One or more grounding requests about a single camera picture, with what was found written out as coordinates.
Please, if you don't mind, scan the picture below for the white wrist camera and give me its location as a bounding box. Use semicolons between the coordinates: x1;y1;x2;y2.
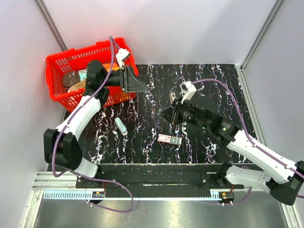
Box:
180;81;197;104
115;48;131;68

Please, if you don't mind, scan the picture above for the dark stapler magazine part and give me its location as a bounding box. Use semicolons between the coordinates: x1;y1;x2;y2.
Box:
169;92;176;104

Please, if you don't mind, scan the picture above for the brown cardboard packet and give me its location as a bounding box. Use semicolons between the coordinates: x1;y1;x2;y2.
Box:
68;79;86;92

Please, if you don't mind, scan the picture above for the brown round item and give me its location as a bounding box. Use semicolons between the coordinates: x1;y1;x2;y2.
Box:
62;70;80;89

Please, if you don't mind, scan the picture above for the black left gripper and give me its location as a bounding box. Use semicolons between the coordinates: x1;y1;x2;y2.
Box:
102;66;150;93

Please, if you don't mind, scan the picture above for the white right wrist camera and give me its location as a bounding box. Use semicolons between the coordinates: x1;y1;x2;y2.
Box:
180;81;197;104

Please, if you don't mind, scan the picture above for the staple box with tray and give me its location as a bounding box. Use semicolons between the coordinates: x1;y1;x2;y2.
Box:
157;134;182;145

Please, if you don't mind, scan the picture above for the teal small box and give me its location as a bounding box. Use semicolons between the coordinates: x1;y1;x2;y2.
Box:
78;69;87;81

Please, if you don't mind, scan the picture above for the orange cylinder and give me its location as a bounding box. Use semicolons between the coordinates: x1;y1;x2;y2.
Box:
102;63;119;72

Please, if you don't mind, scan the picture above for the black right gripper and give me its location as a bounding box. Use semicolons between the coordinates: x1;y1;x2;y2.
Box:
158;96;209;130

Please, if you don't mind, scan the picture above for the red plastic basket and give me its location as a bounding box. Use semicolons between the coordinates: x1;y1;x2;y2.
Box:
45;38;139;113

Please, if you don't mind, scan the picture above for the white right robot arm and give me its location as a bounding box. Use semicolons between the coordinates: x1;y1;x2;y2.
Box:
157;98;304;206

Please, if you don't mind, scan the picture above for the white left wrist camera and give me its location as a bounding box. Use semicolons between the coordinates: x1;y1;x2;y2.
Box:
115;48;131;68

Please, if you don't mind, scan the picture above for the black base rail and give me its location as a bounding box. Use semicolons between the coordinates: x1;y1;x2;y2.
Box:
76;164;243;201

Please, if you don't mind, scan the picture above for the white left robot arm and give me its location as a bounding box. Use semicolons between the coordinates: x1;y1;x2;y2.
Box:
43;60;148;188

